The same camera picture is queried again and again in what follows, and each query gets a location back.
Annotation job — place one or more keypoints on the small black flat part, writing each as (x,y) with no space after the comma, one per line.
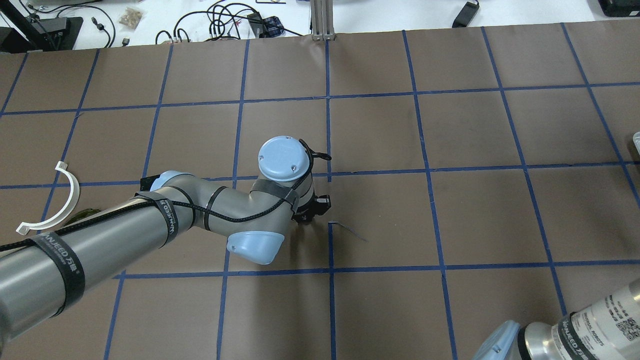
(146,183)

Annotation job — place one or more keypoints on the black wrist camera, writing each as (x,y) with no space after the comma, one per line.
(322,203)

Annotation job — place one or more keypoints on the black power adapter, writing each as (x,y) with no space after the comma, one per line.
(466,14)

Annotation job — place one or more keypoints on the green brake shoe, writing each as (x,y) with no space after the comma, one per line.
(82,214)

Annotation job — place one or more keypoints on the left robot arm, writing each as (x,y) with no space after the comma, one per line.
(47,273)

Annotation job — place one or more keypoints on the aluminium frame post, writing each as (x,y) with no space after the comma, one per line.
(322,20)

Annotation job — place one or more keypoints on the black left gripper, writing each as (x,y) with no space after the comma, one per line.
(303,217)

